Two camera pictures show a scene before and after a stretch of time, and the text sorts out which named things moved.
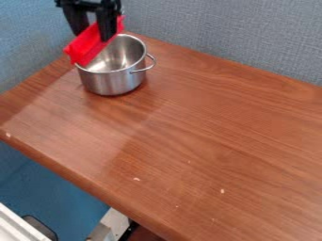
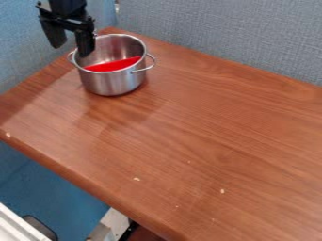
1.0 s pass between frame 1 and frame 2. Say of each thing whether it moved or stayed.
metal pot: stayed
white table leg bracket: stayed
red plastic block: moved
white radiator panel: stayed
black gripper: moved
